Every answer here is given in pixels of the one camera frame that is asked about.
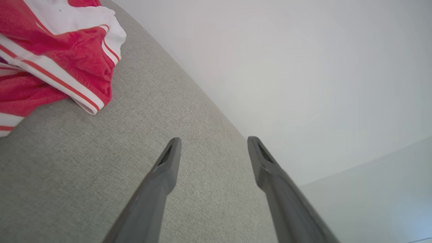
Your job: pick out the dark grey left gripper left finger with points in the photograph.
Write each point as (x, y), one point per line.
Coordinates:
(148, 202)

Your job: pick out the grey fabric sofa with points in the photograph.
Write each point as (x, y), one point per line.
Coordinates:
(135, 152)

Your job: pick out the red and white striped garment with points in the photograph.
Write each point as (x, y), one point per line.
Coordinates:
(57, 57)

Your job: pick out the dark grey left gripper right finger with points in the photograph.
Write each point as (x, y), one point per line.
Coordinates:
(287, 206)

